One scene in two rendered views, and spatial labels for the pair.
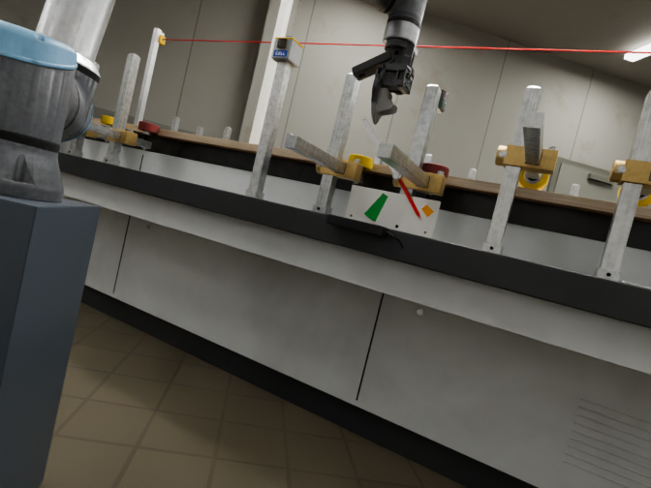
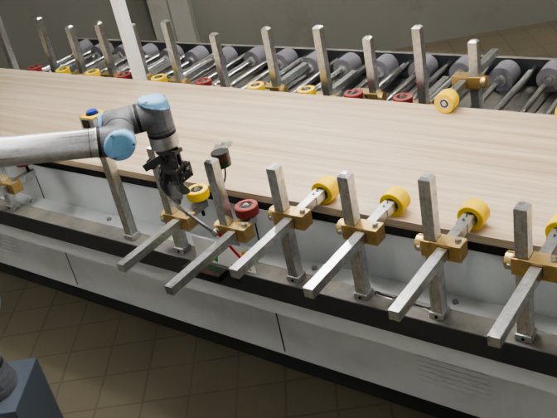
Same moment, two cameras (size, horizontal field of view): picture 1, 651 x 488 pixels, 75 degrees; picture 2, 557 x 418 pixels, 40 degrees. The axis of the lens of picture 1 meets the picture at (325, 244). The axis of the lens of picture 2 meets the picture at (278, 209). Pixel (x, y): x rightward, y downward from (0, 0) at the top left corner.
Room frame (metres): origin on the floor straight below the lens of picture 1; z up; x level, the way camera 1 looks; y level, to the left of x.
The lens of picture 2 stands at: (-0.91, -0.91, 2.13)
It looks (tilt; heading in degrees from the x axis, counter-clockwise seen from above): 30 degrees down; 14
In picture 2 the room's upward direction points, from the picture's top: 12 degrees counter-clockwise
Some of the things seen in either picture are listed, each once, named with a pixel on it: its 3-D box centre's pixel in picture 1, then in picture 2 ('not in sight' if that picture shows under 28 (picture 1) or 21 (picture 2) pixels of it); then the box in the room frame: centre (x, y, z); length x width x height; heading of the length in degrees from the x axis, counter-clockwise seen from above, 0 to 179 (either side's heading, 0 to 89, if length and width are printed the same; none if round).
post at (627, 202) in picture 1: (629, 196); (355, 243); (0.96, -0.64, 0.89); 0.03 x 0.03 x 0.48; 64
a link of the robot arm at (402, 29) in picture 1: (400, 38); (164, 139); (1.16, -0.07, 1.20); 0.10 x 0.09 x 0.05; 154
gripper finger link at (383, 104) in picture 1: (383, 106); (176, 195); (1.14, -0.06, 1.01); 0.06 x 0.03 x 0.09; 64
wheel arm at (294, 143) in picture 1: (330, 163); (165, 233); (1.20, 0.04, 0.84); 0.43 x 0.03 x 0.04; 154
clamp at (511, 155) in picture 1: (525, 159); (289, 216); (1.06, -0.43, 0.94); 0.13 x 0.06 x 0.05; 64
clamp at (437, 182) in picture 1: (418, 181); (234, 229); (1.18, -0.21, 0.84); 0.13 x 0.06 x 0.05; 64
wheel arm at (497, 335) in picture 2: not in sight; (531, 279); (0.67, -1.10, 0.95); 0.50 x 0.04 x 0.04; 154
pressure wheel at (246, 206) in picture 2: (431, 184); (249, 218); (1.23, -0.26, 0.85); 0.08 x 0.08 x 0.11
